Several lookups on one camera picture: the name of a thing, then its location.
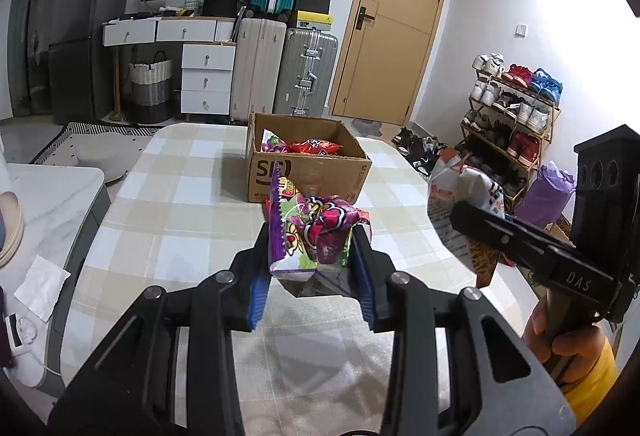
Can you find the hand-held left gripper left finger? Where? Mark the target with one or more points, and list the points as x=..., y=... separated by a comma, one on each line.
x=257, y=296

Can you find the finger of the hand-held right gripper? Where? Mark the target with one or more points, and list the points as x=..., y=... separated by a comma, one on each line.
x=480, y=221
x=540, y=233

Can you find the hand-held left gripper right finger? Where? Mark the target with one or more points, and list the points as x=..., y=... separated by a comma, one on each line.
x=364, y=286

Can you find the white snack packet black print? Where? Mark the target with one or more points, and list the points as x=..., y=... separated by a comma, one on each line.
x=460, y=181

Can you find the brown cardboard box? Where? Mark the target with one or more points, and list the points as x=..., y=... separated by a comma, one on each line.
x=300, y=176

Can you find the red white snack packet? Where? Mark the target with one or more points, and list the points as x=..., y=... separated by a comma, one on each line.
x=315, y=147

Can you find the green purple candy packet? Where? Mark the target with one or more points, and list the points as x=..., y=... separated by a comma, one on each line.
x=272, y=142

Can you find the person's right hand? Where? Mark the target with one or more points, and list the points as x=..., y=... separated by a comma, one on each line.
x=575, y=343

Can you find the purple bag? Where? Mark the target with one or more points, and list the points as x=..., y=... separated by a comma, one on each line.
x=545, y=196

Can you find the pile of shoes on floor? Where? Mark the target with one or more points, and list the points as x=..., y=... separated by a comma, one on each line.
x=417, y=149

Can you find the wooden shoe rack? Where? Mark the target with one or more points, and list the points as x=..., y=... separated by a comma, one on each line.
x=552, y=109

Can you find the rows of shoes on rack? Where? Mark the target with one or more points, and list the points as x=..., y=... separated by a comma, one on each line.
x=515, y=111

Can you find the grey door mat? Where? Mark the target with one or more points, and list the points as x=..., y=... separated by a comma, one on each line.
x=367, y=127

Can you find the grey round cushion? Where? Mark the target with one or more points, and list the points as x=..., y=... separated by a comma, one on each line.
x=105, y=156

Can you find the white paper tissue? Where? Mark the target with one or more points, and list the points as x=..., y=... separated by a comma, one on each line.
x=42, y=286

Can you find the wooden door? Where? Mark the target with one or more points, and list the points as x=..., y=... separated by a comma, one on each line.
x=395, y=16

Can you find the grey suitcase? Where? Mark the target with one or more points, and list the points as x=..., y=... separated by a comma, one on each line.
x=305, y=71

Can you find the white marble side table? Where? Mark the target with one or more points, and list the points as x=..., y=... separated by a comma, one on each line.
x=55, y=196

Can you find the beige suitcase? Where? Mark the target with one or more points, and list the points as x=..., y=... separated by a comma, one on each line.
x=257, y=66

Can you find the woven laundry basket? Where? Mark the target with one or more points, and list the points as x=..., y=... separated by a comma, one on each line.
x=150, y=91

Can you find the white desk with drawers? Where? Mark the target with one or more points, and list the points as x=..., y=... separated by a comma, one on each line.
x=200, y=66

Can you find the patterned rug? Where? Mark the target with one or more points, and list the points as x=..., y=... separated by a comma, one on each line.
x=55, y=141

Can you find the stack of white plates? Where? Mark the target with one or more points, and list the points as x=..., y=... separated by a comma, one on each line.
x=10, y=226

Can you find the yellow black box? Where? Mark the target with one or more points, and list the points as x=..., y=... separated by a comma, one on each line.
x=314, y=20

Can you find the dark grey fridge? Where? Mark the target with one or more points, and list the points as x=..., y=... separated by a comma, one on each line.
x=90, y=26

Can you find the black glass cabinet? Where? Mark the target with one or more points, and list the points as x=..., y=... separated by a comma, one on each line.
x=30, y=31

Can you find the white light switch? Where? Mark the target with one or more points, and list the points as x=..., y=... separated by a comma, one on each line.
x=522, y=30

